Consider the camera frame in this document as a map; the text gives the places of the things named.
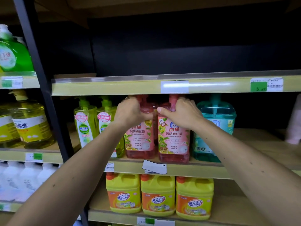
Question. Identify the person's left hand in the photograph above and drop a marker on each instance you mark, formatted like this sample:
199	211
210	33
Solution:
129	112

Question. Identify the person's right hand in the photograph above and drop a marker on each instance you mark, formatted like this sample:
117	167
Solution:
185	115

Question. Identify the teal green detergent bottle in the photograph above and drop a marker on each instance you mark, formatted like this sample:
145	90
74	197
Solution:
216	110

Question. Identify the slim green dish soap bottle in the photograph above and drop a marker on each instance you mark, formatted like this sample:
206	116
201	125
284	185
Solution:
85	129

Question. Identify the yellow dish soap pump bottle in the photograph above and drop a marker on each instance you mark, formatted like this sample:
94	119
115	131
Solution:
7	131
30	129

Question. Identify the person's right forearm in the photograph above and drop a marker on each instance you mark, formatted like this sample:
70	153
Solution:
254	176

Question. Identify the person's left forearm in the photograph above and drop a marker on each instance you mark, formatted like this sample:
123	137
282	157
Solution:
65	181

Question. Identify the blank white shelf label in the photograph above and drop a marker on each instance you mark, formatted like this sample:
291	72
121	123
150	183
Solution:
174	87

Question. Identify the green white price tag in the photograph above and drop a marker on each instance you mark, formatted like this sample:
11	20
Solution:
34	157
109	167
11	82
4	207
155	221
266	84

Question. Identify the plain white label card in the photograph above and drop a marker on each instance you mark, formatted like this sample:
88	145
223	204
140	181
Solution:
154	167

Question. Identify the white baby label bottle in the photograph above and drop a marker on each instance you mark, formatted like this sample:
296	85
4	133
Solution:
10	181
28	181

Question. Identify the round green hand wash bottle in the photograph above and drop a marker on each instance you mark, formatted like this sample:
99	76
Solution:
14	56

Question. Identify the wooden shelf rack black frame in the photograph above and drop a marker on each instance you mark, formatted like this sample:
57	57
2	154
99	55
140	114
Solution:
258	138

